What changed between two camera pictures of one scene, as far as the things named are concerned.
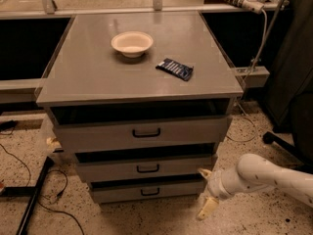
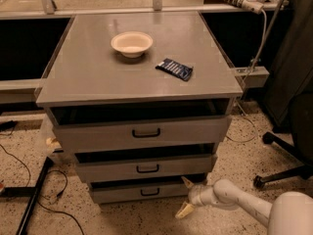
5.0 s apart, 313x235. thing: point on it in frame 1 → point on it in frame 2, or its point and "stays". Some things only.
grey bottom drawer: (148, 190) stays
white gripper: (215, 186) → (197, 195)
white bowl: (132, 44) stays
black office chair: (290, 100) stays
